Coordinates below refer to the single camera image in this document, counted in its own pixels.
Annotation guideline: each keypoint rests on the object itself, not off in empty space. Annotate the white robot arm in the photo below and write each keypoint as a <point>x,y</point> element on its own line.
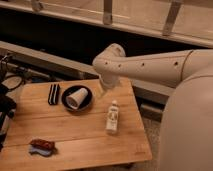
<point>186,135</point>

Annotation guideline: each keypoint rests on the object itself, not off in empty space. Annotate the black round bowl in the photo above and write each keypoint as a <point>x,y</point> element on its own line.
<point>87,101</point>

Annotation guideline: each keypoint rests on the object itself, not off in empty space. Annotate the white plastic bottle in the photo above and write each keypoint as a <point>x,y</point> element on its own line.
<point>112,118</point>

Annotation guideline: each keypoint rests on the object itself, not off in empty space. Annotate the white paper cup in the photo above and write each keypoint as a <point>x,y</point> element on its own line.
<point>75,99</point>

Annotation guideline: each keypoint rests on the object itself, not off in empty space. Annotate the black white striped block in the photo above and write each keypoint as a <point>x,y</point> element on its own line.
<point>53,96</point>

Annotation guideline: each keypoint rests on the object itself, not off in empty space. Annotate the wooden cutting board table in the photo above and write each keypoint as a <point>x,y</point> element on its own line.
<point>81,139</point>

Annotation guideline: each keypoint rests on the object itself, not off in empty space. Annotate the blue sponge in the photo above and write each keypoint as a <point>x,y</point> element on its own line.
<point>34,150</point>

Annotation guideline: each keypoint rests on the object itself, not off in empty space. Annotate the metal railing post middle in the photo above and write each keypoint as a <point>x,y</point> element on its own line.
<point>107,12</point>

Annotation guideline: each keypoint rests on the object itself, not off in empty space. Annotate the metal railing post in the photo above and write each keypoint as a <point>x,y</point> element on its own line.
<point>171,17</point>
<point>107,12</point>
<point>36,5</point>

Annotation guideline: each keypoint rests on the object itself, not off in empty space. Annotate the metal railing post right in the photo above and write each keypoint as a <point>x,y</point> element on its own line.
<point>171,17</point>

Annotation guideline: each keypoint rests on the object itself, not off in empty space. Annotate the metal railing post left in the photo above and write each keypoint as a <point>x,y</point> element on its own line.
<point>36,5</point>

